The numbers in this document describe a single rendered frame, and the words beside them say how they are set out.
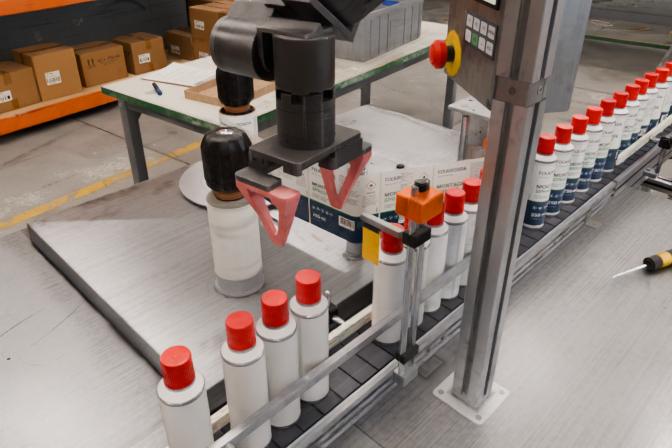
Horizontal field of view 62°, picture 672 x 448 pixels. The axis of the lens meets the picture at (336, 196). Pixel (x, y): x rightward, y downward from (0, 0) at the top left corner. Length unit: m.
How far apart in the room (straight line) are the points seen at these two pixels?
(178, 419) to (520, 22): 0.56
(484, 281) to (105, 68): 4.19
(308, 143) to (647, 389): 0.71
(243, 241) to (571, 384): 0.58
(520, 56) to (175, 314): 0.69
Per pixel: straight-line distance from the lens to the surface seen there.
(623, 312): 1.19
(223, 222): 0.95
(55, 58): 4.49
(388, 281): 0.85
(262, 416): 0.73
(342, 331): 0.90
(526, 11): 0.65
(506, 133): 0.69
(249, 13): 0.58
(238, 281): 1.01
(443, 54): 0.76
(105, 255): 1.21
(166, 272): 1.12
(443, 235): 0.91
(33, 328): 1.16
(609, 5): 8.39
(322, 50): 0.51
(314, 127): 0.53
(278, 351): 0.72
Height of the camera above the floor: 1.52
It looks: 29 degrees down
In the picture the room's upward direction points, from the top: straight up
